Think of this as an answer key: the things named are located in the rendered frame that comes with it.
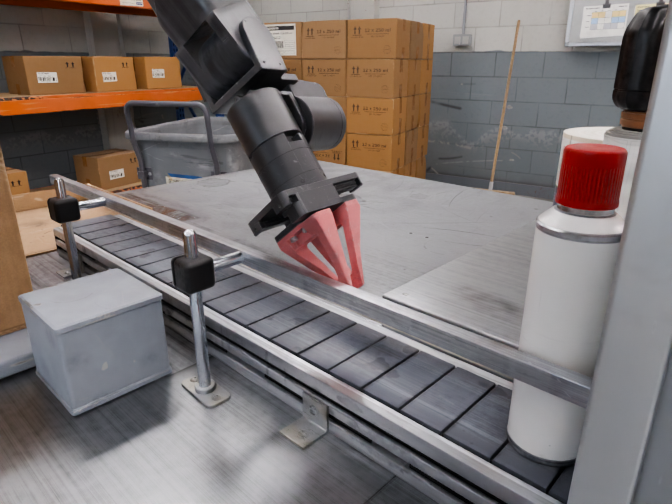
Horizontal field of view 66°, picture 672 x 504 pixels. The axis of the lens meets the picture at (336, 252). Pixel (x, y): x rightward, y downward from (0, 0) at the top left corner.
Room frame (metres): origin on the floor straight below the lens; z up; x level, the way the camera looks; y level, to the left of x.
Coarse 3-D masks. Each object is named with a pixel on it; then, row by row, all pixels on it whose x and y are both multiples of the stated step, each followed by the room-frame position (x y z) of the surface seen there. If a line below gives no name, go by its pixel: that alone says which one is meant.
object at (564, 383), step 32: (96, 192) 0.69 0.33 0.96; (160, 224) 0.56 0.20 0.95; (256, 256) 0.44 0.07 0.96; (320, 288) 0.38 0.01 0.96; (352, 288) 0.37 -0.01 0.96; (384, 320) 0.34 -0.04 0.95; (416, 320) 0.32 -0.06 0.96; (480, 352) 0.28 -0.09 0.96; (512, 352) 0.28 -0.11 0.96; (544, 384) 0.26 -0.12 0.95; (576, 384) 0.24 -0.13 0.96
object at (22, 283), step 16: (0, 160) 0.52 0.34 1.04; (0, 176) 0.51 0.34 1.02; (0, 192) 0.51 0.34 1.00; (0, 208) 0.51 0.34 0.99; (0, 224) 0.51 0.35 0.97; (16, 224) 0.52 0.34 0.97; (0, 240) 0.51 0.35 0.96; (16, 240) 0.52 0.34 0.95; (0, 256) 0.50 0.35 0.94; (16, 256) 0.51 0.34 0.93; (0, 272) 0.50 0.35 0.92; (16, 272) 0.51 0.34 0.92; (0, 288) 0.50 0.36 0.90; (16, 288) 0.51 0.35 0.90; (32, 288) 0.52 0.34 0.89; (0, 304) 0.50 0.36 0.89; (16, 304) 0.51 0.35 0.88; (0, 320) 0.49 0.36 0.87; (16, 320) 0.50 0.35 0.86
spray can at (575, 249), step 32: (576, 160) 0.28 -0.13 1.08; (608, 160) 0.28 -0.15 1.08; (576, 192) 0.28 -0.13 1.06; (608, 192) 0.28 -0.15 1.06; (544, 224) 0.29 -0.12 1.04; (576, 224) 0.28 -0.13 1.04; (608, 224) 0.27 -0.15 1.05; (544, 256) 0.28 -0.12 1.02; (576, 256) 0.27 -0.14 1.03; (608, 256) 0.27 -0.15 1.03; (544, 288) 0.28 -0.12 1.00; (576, 288) 0.27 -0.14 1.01; (608, 288) 0.27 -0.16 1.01; (544, 320) 0.28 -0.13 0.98; (576, 320) 0.27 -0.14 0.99; (544, 352) 0.28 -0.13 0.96; (576, 352) 0.27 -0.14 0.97; (512, 416) 0.29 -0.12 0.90; (544, 416) 0.27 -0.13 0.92; (576, 416) 0.27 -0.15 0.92; (544, 448) 0.27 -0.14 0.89; (576, 448) 0.27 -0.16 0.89
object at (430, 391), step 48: (96, 240) 0.72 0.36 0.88; (144, 240) 0.72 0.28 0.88; (240, 288) 0.55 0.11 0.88; (288, 336) 0.44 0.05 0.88; (336, 336) 0.44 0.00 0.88; (384, 336) 0.44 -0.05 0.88; (384, 384) 0.36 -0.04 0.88; (432, 384) 0.36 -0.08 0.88; (480, 384) 0.36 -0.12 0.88; (480, 432) 0.30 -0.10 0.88; (528, 480) 0.26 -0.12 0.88
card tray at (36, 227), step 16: (32, 192) 1.06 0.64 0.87; (48, 192) 1.09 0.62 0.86; (16, 208) 1.04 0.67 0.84; (32, 208) 1.06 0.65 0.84; (96, 208) 1.07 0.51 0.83; (32, 224) 0.95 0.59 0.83; (48, 224) 0.95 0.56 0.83; (144, 224) 0.95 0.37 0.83; (32, 240) 0.86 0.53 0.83; (48, 240) 0.86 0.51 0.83; (32, 256) 0.79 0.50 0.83
